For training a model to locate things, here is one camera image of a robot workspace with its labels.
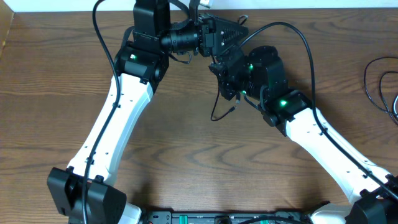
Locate black USB cable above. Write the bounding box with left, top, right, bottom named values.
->
left=363, top=56, right=398, bottom=125
left=210, top=86, right=242, bottom=122

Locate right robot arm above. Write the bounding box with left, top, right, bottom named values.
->
left=209, top=46, right=397, bottom=223

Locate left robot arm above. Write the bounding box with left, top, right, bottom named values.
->
left=47, top=0, right=248, bottom=223

